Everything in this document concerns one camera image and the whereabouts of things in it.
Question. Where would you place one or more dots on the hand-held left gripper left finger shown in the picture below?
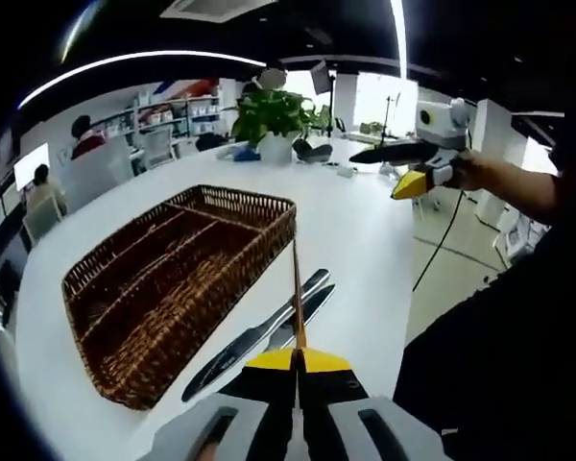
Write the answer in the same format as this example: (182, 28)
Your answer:
(264, 408)

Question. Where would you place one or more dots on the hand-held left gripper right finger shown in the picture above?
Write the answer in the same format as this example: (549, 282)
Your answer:
(331, 408)

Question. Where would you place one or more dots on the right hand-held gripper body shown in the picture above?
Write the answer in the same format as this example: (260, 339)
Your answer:
(437, 122)

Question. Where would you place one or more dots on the wooden chopstick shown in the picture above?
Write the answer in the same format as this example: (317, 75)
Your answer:
(297, 298)
(301, 317)

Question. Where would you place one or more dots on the brown wicker storage tray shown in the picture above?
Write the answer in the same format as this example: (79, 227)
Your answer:
(173, 317)

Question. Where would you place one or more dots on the person's right hand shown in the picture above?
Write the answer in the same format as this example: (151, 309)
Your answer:
(472, 170)

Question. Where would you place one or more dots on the white black small device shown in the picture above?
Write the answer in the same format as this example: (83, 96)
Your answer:
(346, 172)

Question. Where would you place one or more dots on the dark grey object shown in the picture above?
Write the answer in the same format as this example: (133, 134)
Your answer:
(312, 151)

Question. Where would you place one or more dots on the long ceiling light strip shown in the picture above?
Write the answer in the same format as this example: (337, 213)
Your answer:
(399, 33)

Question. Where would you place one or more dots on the studio light on stand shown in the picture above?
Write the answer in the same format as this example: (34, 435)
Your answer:
(321, 77)

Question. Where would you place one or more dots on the green potted plant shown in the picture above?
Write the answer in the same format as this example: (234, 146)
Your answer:
(273, 115)

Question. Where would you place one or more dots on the blue cloth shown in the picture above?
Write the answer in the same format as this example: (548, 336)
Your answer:
(247, 154)

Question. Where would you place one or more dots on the person's black clothing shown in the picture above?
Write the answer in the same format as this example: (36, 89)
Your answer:
(509, 360)

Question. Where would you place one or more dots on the metal shelf with white boxes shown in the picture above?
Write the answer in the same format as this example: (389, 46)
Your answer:
(173, 115)

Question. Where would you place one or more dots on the white ceiling air conditioner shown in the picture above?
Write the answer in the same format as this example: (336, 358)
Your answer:
(221, 7)

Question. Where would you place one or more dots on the white mesh office chair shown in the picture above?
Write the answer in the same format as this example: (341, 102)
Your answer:
(158, 146)

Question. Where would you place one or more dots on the curved ceiling light strip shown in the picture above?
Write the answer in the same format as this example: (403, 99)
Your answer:
(149, 56)

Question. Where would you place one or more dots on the white wall screen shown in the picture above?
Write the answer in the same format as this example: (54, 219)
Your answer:
(31, 165)

